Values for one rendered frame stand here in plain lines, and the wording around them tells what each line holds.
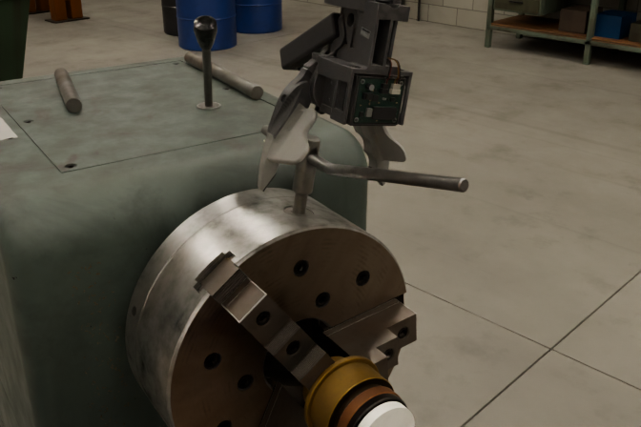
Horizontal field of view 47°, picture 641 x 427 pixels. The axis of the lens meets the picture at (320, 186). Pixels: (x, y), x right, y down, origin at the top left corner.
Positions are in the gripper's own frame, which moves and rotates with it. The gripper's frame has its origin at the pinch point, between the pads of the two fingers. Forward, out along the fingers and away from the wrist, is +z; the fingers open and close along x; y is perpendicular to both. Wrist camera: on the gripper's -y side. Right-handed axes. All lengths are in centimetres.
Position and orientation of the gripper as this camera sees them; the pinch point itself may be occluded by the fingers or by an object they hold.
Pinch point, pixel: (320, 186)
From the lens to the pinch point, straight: 76.5
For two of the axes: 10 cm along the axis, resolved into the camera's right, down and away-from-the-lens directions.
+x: 8.4, -0.4, 5.4
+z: -1.5, 9.4, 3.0
